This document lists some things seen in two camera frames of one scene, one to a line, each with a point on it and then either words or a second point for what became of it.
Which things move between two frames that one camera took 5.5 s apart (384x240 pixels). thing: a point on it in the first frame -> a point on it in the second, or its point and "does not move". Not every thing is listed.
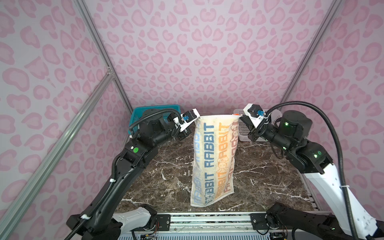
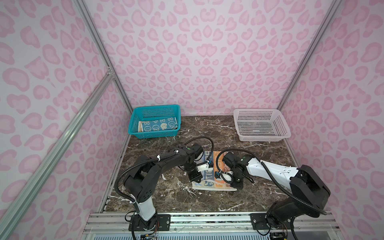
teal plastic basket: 138,110 does not move
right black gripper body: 254,134 -> 236,183
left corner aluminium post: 84,12 does not move
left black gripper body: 183,134 -> 194,174
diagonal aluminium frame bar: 5,218 does not move
